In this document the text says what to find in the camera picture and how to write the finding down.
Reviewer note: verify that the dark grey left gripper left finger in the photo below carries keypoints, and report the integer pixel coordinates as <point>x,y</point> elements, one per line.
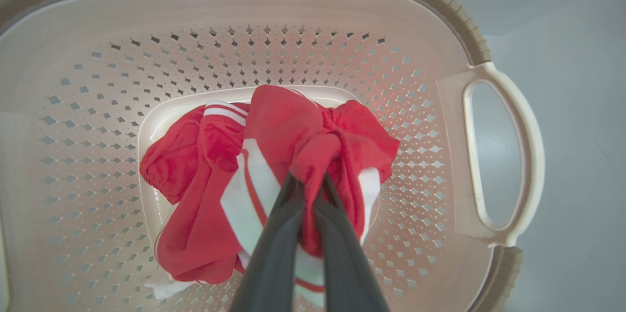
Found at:
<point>274,263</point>

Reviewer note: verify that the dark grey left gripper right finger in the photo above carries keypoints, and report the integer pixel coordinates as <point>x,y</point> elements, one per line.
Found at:
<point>347,273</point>

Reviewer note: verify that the red and white garment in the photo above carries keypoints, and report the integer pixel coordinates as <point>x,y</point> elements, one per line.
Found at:
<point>205,234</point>

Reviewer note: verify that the cream laundry basket brown rim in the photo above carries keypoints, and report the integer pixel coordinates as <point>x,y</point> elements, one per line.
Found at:
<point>73,57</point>

